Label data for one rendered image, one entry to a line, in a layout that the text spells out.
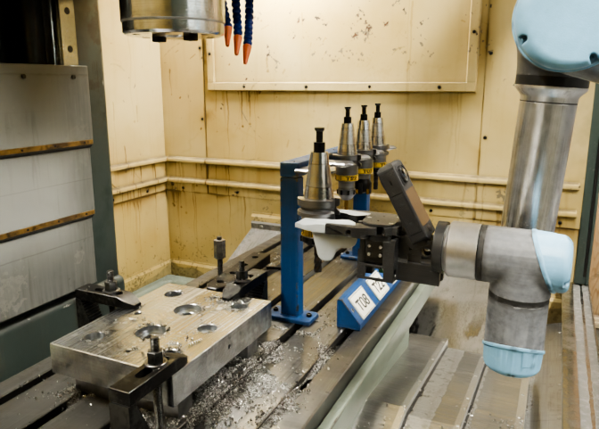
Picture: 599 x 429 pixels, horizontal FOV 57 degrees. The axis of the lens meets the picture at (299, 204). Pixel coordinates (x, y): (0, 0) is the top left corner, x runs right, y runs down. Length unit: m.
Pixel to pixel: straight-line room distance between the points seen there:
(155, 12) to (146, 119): 1.32
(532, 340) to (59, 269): 1.00
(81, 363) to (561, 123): 0.77
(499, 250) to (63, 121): 0.96
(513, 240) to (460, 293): 0.97
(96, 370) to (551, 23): 0.75
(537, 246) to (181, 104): 1.65
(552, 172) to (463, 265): 0.19
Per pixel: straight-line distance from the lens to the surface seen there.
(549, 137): 0.84
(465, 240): 0.74
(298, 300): 1.15
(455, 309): 1.66
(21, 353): 1.38
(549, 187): 0.85
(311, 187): 0.80
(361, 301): 1.17
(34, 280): 1.34
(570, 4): 0.68
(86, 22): 1.47
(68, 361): 0.94
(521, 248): 0.74
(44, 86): 1.30
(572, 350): 1.40
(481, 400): 1.30
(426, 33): 1.79
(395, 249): 0.77
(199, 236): 2.23
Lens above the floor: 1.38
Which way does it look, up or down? 12 degrees down
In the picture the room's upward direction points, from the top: straight up
